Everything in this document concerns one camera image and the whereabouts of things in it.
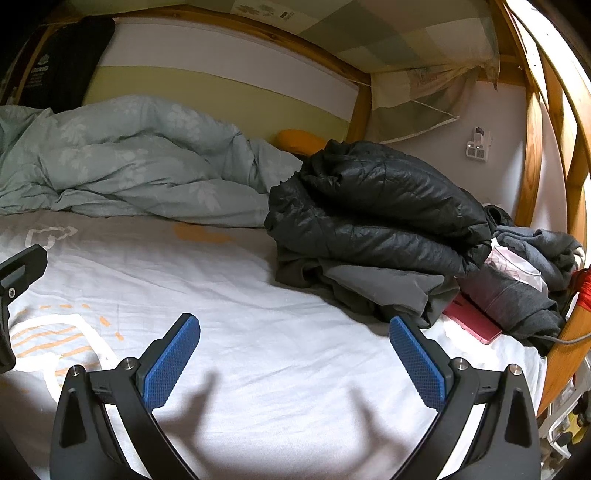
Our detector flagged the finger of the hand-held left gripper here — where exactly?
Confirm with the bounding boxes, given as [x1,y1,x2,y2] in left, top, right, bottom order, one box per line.
[0,244,48,372]

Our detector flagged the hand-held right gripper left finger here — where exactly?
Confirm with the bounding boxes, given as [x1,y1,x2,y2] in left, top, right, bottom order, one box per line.
[50,313,202,480]

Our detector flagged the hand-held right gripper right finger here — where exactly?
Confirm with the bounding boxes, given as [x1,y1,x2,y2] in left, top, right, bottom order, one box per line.
[388,315,542,480]

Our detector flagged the long black down jacket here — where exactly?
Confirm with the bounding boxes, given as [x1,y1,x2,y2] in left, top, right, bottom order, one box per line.
[264,178,494,278]

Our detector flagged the pink book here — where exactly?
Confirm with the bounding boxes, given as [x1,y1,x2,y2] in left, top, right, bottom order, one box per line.
[442,295,503,345]

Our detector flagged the grey jacket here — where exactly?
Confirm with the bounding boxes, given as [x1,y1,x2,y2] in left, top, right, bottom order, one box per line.
[276,256,462,329]

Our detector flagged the grey hoodie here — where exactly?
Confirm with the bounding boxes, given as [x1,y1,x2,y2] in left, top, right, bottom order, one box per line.
[457,263,573,344]

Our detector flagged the light blue floral duvet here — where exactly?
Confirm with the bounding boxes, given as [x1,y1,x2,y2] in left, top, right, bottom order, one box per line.
[0,95,305,229]

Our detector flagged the dark grey sweater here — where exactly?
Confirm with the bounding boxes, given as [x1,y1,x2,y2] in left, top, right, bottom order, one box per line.
[482,205,585,291]

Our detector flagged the black hanging garment bag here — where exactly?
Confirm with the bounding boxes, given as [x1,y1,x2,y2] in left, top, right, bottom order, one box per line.
[18,16,116,109]

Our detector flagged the orange pillow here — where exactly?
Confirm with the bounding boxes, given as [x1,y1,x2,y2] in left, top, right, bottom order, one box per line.
[276,129,331,158]

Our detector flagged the pale checked overhead cloth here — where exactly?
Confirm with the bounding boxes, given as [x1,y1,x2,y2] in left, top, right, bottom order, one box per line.
[60,0,504,144]

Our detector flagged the white wall socket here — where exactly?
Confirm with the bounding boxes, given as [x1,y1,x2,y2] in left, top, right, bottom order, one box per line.
[464,126,492,162]

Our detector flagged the wooden bunk bed frame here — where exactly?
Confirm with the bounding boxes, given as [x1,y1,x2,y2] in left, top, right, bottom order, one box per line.
[0,0,591,416]

